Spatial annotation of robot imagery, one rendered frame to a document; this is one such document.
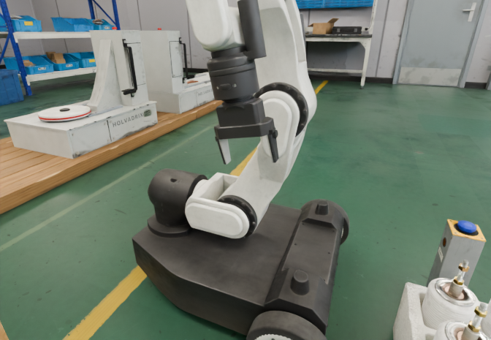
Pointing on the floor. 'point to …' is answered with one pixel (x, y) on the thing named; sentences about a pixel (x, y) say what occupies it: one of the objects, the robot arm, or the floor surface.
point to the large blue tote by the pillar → (9, 87)
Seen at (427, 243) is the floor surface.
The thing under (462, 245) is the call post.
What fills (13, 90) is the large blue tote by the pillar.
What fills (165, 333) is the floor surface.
